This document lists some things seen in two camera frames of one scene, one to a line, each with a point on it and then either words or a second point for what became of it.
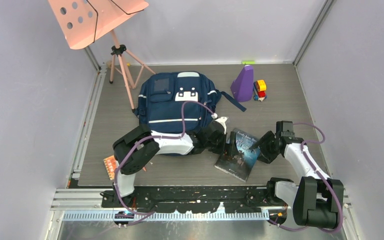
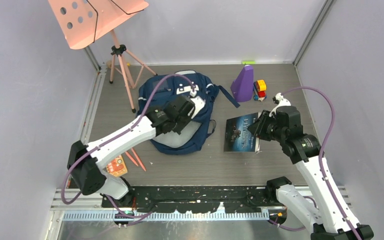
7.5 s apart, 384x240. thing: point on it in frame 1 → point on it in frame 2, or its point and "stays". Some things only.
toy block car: (260, 87) stays
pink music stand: (82, 21) stays
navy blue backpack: (181, 102) stays
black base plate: (236, 198) stays
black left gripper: (231, 150) → (178, 130)
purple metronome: (242, 87) stays
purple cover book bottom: (241, 166) → (238, 137)
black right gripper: (265, 157) → (258, 127)
